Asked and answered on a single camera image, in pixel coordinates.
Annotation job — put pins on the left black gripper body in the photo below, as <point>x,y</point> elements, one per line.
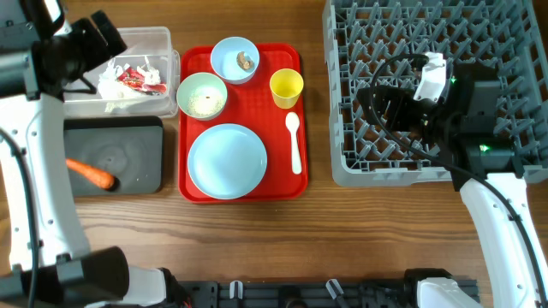
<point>84,50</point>

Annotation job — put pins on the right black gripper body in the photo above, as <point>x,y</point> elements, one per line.
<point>423,116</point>

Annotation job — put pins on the white red wrapper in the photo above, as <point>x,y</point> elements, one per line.
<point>125,82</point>

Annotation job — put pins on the yellow plastic cup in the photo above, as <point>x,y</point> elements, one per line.
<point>286,86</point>

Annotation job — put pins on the light green bowl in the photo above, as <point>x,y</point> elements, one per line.
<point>202,96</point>

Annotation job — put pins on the orange carrot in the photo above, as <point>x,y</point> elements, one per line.
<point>97,177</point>

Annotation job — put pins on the light blue bowl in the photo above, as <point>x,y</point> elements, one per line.
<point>223,59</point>

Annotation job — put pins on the brown food scrap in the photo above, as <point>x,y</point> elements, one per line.
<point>244,61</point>

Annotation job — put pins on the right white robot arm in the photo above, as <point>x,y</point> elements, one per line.
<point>456,110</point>

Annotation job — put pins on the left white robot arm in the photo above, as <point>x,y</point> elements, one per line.
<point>51,262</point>

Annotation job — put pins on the grey dishwasher rack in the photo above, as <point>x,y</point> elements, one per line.
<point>360,35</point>

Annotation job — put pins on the clear plastic bin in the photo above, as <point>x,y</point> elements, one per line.
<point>154,42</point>

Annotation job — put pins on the white plastic spoon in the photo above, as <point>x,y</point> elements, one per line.
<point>292,123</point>

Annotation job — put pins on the black tray bin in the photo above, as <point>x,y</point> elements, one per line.
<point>129,148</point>

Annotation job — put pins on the red plastic tray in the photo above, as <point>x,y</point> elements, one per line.
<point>251,105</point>

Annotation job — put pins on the large light blue plate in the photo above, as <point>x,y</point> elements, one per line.
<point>227,161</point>

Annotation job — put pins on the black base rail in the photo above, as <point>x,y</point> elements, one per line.
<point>212,294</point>

